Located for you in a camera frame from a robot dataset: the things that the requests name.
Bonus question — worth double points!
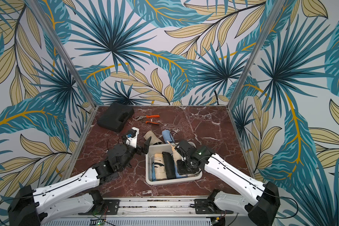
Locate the aluminium frame post right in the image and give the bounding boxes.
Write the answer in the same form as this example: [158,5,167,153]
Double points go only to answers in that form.
[227,1,285,111]

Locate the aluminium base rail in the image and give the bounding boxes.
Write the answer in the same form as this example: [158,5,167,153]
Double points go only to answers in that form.
[45,196,254,226]

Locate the black plastic tool case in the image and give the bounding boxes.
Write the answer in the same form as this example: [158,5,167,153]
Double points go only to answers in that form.
[97,102,134,133]

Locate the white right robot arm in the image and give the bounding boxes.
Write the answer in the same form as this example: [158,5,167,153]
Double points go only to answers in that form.
[173,140,280,226]

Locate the aluminium frame post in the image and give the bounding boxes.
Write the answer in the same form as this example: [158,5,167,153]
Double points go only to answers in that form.
[227,1,285,111]
[27,0,97,108]

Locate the beige plastic storage box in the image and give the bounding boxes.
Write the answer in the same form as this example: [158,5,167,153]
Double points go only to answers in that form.
[146,144,203,186]

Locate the orange handled pliers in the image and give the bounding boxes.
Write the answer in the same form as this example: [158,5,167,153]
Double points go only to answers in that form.
[135,115,160,125]

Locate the light blue folded umbrella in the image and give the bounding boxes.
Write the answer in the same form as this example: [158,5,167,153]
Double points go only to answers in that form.
[162,130,175,143]

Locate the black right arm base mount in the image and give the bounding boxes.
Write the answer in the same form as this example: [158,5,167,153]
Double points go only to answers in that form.
[190,189,233,214]

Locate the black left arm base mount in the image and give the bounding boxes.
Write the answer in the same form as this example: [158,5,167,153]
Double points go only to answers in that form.
[82,190,120,215]

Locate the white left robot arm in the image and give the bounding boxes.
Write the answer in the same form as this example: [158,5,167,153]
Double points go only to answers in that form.
[8,137,151,226]

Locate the beige folded umbrella by box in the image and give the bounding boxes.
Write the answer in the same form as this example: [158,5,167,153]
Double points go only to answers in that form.
[144,131,164,146]

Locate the beige umbrella with black strap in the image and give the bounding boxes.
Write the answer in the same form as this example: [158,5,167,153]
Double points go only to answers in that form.
[153,153,167,180]

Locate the aluminium frame post left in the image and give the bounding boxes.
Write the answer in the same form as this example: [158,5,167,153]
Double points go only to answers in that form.
[27,0,97,108]

